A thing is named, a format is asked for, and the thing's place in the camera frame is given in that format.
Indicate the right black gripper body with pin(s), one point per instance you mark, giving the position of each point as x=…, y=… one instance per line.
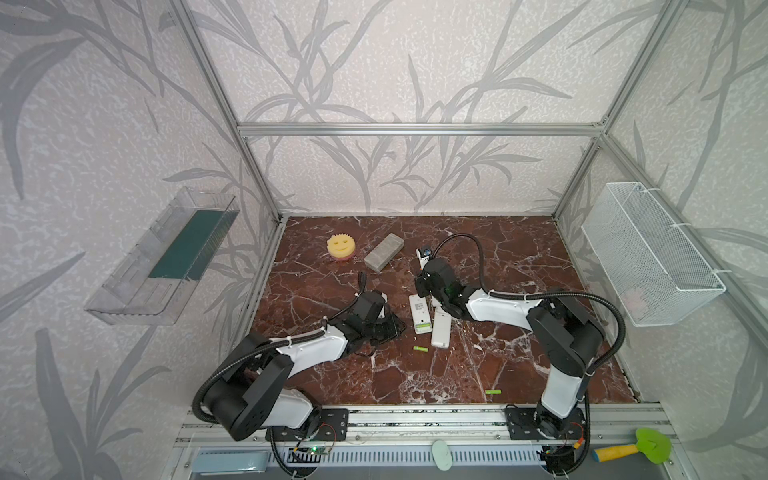
x=425, y=274

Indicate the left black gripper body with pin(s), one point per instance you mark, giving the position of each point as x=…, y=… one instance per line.
x=383, y=324

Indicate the white remote with display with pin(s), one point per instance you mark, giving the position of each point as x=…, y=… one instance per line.
x=420, y=314

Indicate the white remote with batteries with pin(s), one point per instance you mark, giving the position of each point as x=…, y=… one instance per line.
x=441, y=330

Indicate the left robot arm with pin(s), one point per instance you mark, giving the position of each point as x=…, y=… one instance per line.
x=247, y=392

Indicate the grey stone block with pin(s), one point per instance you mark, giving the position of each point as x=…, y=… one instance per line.
x=380, y=256

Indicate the yellow smiley sponge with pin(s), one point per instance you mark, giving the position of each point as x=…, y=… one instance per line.
x=341, y=247

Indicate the pale green oval knob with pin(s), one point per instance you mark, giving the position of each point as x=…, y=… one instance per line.
x=441, y=455

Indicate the green yellow toy hammer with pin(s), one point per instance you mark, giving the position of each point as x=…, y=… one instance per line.
x=654, y=445

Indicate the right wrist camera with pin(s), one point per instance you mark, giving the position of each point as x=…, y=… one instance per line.
x=423, y=255

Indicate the clear plastic wall shelf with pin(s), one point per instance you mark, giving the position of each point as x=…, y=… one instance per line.
x=152, y=285

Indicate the white wire mesh basket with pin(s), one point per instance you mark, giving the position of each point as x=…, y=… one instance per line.
x=658, y=274

